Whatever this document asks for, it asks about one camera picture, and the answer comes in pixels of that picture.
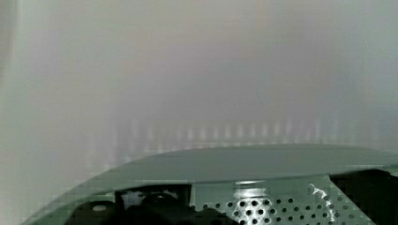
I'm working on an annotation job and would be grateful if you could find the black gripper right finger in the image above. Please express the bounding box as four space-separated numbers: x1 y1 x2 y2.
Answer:
329 170 398 225

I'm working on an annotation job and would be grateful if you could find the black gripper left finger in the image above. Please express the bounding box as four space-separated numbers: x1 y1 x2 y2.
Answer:
67 185 239 225

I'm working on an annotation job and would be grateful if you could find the green plastic strainer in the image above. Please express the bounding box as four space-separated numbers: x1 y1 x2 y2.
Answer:
22 143 397 225

